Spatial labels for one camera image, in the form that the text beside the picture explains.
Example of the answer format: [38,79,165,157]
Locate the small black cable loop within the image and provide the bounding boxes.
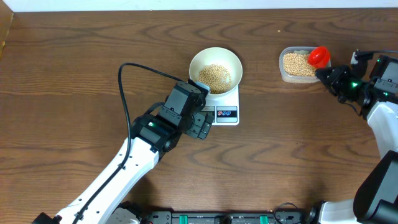
[273,202,307,224]

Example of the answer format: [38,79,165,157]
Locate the white digital kitchen scale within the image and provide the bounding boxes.
[202,86,239,126]

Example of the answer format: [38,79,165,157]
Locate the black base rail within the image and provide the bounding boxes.
[141,210,305,224]

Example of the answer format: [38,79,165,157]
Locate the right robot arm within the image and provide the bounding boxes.
[312,52,397,223]

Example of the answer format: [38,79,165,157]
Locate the soybeans in container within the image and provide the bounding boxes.
[282,53,315,77]

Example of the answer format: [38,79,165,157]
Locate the left black cable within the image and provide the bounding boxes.
[71,62,184,224]

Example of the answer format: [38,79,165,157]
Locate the white round bowl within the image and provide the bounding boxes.
[189,47,243,95]

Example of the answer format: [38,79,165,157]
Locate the soybeans in bowl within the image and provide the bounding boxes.
[198,64,232,94]

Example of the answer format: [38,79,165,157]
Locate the clear plastic container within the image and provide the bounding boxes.
[279,47,320,83]

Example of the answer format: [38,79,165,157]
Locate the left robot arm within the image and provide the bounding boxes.
[33,80,214,224]

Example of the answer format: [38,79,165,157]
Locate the red plastic measuring scoop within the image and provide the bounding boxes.
[307,46,330,68]

